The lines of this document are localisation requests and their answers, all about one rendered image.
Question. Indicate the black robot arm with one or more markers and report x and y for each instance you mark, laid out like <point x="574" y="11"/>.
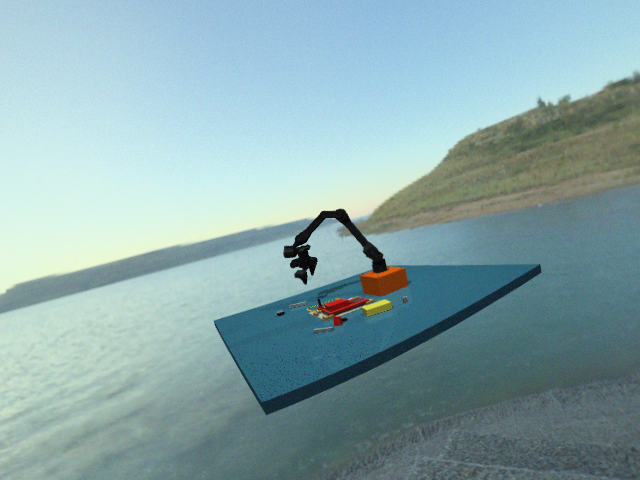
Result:
<point x="378" y="263"/>

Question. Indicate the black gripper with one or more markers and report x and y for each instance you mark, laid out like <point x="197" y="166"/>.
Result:
<point x="307" y="263"/>

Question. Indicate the yellow rectangular block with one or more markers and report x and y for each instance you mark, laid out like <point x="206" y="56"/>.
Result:
<point x="376" y="308"/>

